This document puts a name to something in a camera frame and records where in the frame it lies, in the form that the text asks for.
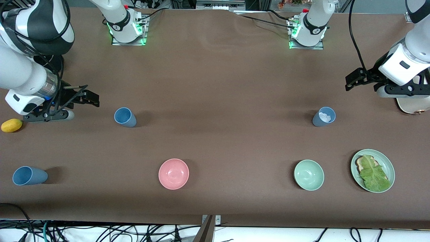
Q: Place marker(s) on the yellow lemon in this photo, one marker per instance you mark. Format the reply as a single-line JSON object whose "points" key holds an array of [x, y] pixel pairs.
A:
{"points": [[11, 125]]}

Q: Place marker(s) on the metal table bracket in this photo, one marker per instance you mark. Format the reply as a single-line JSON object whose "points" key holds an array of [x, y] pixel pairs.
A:
{"points": [[210, 228]]}

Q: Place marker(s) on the toast bread slice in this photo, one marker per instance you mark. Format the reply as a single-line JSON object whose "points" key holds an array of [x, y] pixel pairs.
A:
{"points": [[361, 163]]}

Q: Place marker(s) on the light green bowl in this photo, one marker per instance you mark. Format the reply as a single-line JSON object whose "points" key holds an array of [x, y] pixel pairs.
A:
{"points": [[309, 175]]}

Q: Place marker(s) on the blue plastic cup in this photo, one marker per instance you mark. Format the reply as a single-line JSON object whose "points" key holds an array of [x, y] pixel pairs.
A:
{"points": [[125, 117], [320, 120], [29, 175]]}

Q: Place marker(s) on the cream toaster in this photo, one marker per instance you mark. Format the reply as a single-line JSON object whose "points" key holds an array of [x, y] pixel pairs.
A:
{"points": [[415, 106]]}

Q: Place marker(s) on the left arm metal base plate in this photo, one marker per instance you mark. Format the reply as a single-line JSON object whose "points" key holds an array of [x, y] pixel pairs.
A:
{"points": [[305, 47]]}

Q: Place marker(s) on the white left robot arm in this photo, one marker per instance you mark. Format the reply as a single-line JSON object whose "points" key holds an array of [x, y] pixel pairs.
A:
{"points": [[314, 20]]}

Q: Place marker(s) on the green lettuce leaf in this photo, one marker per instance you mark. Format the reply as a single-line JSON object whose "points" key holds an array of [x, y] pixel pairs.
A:
{"points": [[374, 174]]}

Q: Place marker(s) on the pink bowl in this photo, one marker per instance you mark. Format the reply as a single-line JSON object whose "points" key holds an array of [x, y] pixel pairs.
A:
{"points": [[173, 174]]}

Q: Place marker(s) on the light green plate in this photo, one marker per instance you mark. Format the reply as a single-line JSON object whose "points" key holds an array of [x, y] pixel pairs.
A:
{"points": [[386, 164]]}

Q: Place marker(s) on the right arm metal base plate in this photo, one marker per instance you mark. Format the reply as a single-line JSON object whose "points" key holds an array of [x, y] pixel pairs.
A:
{"points": [[129, 43]]}

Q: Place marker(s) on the white crumpled paper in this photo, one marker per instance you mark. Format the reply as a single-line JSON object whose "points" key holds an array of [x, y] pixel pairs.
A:
{"points": [[325, 117]]}

